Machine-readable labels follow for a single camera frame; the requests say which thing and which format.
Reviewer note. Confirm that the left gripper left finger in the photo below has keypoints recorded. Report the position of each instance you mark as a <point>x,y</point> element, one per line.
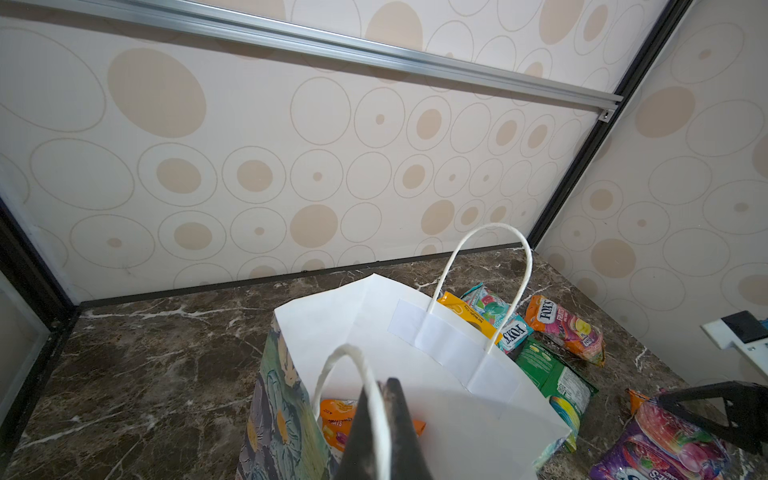
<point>358,460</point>

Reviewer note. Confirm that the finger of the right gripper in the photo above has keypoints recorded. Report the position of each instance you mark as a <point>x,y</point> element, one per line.
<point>733,411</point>

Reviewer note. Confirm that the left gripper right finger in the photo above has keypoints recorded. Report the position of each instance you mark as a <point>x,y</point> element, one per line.
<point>407,460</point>

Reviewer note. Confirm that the orange snack bag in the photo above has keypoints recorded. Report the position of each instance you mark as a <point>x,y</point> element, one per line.
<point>637,399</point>
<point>336,417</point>

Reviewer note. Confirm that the floral white paper bag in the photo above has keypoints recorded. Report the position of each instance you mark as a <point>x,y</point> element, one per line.
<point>477,415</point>

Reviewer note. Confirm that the purple Fox's candy bag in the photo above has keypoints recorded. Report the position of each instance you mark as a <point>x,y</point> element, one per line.
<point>656,444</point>

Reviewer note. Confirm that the yellow snack bag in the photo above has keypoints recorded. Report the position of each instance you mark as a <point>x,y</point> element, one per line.
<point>468,314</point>

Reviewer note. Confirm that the green snack bag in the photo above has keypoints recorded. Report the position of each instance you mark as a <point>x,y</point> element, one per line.
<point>567,392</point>

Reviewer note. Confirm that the teal Fox's candy bag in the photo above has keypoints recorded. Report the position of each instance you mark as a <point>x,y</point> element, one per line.
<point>493,310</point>

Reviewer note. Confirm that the pink Fox's candy bag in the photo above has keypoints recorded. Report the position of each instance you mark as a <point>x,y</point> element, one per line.
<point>566,329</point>

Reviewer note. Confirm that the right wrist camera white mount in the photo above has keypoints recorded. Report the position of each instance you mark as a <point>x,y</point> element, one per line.
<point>744,333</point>

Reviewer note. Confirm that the black frame post left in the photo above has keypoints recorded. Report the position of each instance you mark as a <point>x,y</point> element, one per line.
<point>44,297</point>

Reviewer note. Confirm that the black frame post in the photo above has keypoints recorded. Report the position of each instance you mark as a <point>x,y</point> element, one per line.
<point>44,297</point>
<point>652,47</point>

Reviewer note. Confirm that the black frame post right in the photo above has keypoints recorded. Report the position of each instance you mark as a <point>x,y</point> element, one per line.
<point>652,47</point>

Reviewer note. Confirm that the horizontal aluminium rail back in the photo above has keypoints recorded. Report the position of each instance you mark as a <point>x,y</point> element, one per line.
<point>224,24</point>

